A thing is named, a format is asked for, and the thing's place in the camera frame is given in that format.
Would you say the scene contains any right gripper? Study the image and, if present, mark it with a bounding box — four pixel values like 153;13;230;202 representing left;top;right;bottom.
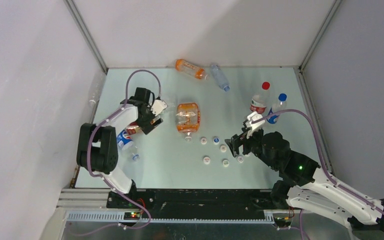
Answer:
224;126;278;171

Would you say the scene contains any Nongfu Spring red label bottle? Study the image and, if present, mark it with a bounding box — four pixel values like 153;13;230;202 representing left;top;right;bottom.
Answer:
249;89;270;114

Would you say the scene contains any Pepsi bottle blue label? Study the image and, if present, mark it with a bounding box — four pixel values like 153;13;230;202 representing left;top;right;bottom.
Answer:
266;100;287;125

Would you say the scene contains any blue bottle cap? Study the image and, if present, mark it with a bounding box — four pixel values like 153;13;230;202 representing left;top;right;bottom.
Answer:
278;93;287;102

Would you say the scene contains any red bottle cap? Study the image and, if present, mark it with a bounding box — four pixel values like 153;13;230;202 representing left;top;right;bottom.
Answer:
261;81;271;91

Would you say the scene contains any red yellow label tea bottle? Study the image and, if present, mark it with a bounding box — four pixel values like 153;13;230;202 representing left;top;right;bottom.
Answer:
125;121;144;136

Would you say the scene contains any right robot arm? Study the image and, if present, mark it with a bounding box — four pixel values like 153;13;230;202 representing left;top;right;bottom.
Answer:
225;130;384;240

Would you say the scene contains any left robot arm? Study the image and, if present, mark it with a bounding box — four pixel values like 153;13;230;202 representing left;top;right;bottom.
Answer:
76;87;168;208

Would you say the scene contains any Pepsi bottle lower left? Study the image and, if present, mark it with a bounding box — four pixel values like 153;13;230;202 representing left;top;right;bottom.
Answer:
116;129;140;162

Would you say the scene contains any large orange label bottle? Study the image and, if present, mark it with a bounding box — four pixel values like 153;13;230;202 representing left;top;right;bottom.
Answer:
175;102;201;142

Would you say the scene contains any slim orange label bottle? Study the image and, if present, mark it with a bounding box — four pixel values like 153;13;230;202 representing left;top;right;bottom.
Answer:
174;58;208;80

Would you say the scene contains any clear bluish water bottle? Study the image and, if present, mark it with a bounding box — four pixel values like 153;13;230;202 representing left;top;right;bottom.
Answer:
209;63;230;92

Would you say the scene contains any white cap blue logo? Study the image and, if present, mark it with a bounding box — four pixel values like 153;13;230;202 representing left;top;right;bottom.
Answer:
213;137;220;145

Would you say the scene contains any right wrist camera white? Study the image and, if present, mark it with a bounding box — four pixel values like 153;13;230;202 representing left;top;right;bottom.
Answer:
242;111;266;139

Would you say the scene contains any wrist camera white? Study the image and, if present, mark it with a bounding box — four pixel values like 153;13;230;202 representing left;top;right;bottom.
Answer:
151;98;168;116
242;111;266;139

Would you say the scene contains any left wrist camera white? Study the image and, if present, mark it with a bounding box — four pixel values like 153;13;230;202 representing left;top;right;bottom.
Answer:
151;98;168;116

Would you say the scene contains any clear bottle by wall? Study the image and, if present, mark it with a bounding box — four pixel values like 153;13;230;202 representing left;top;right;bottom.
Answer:
88;75;106;108

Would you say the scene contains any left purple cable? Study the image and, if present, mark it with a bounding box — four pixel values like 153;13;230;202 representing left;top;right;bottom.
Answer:
85;69;162;229

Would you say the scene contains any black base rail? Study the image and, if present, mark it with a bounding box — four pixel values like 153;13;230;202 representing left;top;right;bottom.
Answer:
126;188;278;221

